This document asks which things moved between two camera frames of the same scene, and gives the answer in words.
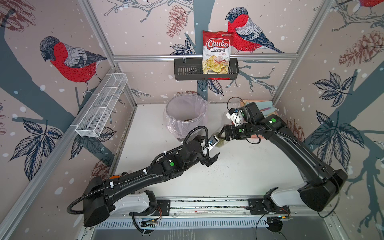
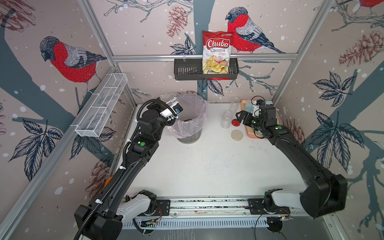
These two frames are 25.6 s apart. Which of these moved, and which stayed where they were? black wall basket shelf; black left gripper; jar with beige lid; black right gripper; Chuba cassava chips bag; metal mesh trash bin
Moved: jar with beige lid; black left gripper; black right gripper; metal mesh trash bin
Stayed: Chuba cassava chips bag; black wall basket shelf
